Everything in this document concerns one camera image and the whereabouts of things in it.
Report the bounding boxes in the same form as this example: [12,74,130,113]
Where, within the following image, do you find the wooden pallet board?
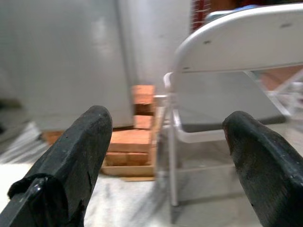
[100,163,157,182]

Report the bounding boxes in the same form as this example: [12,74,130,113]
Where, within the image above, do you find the stacked red bricks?
[42,85,156,166]

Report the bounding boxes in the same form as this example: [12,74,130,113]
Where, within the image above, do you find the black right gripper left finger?
[0,105,113,227]

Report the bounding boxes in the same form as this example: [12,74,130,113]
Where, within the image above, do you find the grey fridge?
[0,0,191,131]

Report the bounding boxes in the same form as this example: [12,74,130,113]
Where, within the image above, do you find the white folding chair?
[155,2,303,224]

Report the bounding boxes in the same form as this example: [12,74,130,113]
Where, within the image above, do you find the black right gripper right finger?
[222,111,303,227]

